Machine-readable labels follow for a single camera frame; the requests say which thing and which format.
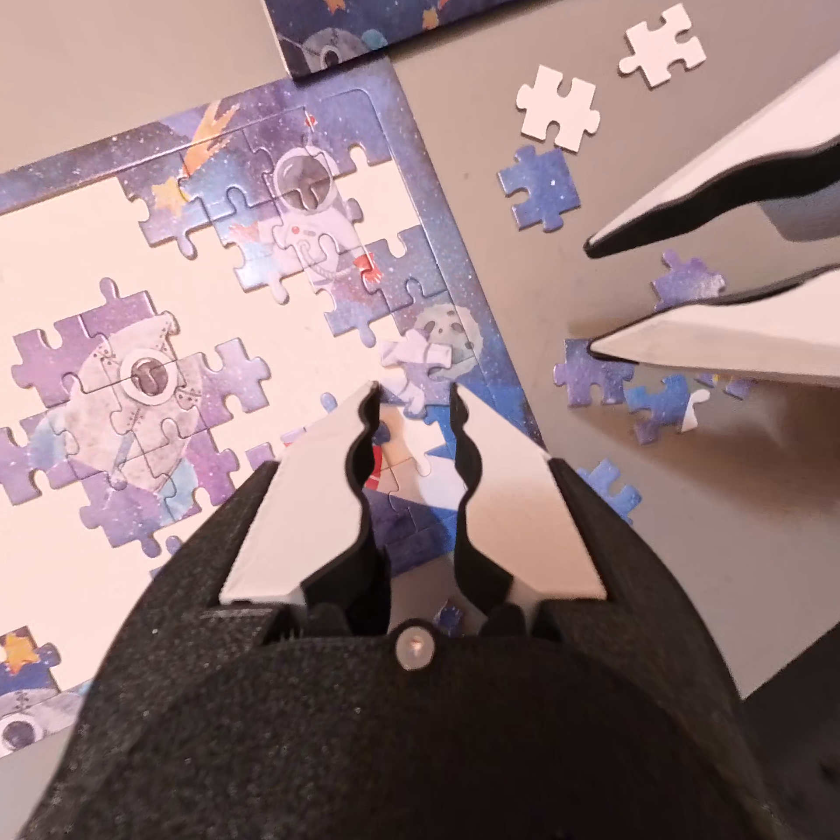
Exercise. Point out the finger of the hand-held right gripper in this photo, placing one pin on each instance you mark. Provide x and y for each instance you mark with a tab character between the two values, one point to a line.
754	341
754	151

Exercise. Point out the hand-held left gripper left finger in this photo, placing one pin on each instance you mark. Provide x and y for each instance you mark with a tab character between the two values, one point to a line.
295	525

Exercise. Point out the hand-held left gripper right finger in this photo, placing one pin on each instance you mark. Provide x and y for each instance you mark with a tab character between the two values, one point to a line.
531	525

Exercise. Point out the blue white jigsaw puzzle piece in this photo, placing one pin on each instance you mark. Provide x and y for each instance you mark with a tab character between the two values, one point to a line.
413	354

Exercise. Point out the puzzle pieces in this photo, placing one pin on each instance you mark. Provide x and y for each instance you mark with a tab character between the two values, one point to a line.
544	190

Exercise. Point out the space puzzle board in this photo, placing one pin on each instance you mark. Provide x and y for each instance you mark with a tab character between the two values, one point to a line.
65	262

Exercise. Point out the grey desk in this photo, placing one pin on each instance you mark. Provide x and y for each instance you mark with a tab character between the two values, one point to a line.
689	558

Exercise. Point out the illustrated puzzle box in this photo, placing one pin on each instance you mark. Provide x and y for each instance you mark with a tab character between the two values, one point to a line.
341	39

